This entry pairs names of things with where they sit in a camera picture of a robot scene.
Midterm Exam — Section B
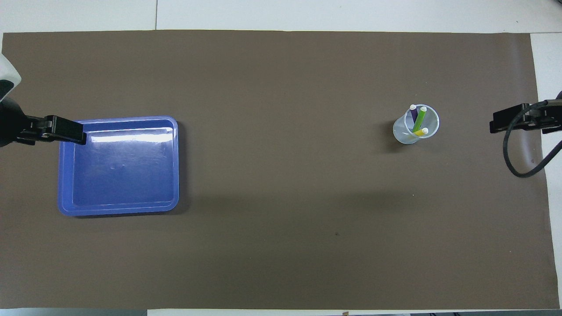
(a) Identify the brown table mat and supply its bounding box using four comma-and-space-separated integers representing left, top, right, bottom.
0, 30, 560, 310

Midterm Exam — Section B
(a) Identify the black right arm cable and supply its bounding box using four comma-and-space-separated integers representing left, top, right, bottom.
502, 100, 562, 178

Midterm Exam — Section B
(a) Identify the blue plastic tray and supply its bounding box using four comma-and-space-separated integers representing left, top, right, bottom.
58, 115, 180, 217

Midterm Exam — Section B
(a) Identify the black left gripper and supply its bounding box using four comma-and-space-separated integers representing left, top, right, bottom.
0, 96, 87, 147

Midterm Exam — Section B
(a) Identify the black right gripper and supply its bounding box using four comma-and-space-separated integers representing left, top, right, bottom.
490, 91, 562, 135

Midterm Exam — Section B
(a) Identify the clear plastic cup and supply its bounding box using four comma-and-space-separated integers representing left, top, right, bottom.
393, 104, 440, 145

